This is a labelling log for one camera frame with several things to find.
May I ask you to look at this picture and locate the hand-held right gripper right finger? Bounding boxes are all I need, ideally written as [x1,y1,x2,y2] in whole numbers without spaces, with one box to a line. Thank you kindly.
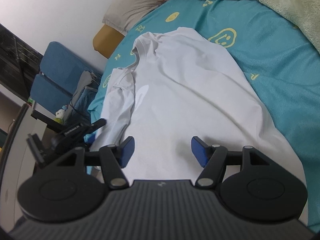
[191,136,274,187]

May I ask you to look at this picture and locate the yellow headboard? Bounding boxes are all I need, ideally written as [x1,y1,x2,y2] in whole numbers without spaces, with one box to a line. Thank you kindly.
[93,24,125,59]

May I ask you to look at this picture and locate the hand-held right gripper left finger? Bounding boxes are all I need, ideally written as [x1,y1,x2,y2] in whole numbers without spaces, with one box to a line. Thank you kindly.
[49,136,135,189]

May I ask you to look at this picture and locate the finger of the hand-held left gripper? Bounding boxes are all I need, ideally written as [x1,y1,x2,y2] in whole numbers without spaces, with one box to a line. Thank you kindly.
[86,119,107,133]

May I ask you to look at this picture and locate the white t-shirt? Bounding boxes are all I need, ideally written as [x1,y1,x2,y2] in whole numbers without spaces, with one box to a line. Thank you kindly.
[89,27,307,189]

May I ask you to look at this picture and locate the black cable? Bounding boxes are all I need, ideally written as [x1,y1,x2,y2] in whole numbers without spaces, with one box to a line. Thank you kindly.
[69,99,91,121]

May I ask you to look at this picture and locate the teal printed bed sheet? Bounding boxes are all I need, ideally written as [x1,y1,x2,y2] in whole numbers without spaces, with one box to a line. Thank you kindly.
[87,0,320,230]

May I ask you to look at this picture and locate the grey pillow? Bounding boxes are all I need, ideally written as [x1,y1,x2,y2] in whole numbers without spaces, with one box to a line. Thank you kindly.
[102,0,173,34]

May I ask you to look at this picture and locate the grey cloth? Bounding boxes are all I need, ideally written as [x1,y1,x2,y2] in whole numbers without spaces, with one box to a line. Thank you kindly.
[72,70,98,106]

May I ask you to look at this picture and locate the green white plush toy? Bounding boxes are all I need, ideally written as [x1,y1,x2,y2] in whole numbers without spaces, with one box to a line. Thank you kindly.
[55,105,68,125]

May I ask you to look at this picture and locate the blue covered chair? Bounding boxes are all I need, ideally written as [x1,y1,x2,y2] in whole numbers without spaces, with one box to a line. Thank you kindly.
[39,41,101,93]
[31,74,73,123]

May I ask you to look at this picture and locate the dark barred window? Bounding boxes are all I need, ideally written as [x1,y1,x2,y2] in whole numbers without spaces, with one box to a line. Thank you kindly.
[0,24,44,98]

